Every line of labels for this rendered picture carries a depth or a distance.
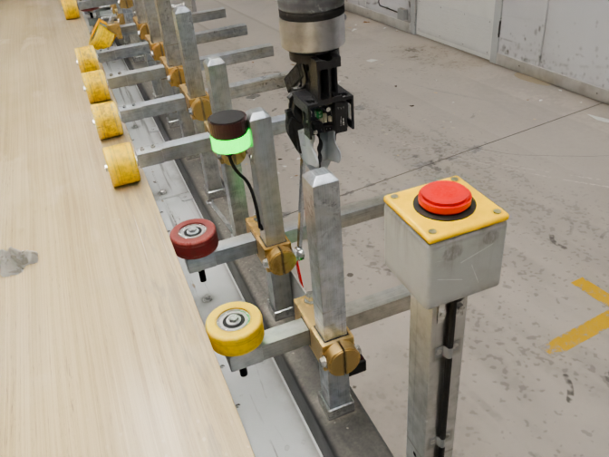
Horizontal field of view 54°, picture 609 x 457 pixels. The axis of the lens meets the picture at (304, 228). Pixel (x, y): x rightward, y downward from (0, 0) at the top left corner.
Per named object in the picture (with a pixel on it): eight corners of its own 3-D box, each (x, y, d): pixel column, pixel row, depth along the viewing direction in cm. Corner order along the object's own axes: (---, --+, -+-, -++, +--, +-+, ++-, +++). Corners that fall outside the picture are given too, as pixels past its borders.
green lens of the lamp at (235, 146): (244, 133, 97) (242, 121, 96) (255, 148, 92) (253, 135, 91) (207, 142, 95) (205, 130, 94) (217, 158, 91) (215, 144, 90)
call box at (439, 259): (451, 248, 54) (457, 172, 50) (499, 293, 49) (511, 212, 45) (382, 270, 53) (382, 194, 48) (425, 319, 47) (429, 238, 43)
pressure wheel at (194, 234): (218, 262, 114) (208, 210, 108) (230, 286, 108) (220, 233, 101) (177, 274, 112) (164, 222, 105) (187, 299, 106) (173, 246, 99)
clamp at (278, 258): (272, 232, 117) (269, 210, 114) (297, 271, 106) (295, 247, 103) (245, 240, 115) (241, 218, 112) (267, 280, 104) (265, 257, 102)
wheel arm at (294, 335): (472, 277, 102) (475, 257, 99) (485, 288, 99) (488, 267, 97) (226, 361, 90) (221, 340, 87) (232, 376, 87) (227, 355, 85)
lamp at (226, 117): (256, 220, 106) (240, 106, 94) (267, 237, 102) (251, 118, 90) (225, 229, 105) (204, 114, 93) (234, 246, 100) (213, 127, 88)
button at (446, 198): (451, 192, 49) (452, 174, 48) (480, 216, 46) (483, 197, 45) (408, 205, 48) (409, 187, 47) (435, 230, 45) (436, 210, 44)
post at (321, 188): (343, 416, 101) (327, 161, 74) (352, 432, 98) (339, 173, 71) (323, 423, 100) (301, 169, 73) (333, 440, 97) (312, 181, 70)
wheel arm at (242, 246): (397, 206, 121) (397, 187, 118) (406, 213, 118) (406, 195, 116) (186, 267, 109) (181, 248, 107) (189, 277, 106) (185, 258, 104)
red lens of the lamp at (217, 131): (241, 120, 96) (239, 106, 94) (253, 133, 91) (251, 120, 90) (205, 128, 94) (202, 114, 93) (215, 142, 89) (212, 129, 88)
